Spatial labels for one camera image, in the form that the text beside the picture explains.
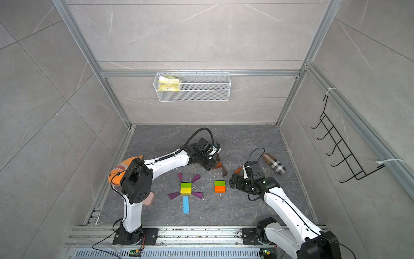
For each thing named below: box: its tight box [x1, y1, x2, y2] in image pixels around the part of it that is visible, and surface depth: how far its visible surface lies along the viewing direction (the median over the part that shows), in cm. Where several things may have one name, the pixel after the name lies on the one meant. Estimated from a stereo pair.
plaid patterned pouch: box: [261, 153, 287, 175], surface depth 97 cm
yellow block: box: [180, 187, 192, 196], surface depth 87 cm
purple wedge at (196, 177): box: [191, 174, 201, 184], surface depth 95 cm
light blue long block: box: [183, 195, 190, 214], surface depth 83 cm
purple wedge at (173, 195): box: [168, 191, 181, 201], surface depth 87 cm
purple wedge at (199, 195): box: [191, 192, 204, 200], surface depth 87 cm
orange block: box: [214, 185, 226, 194], surface depth 88 cm
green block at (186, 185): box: [180, 182, 193, 189], surface depth 90 cm
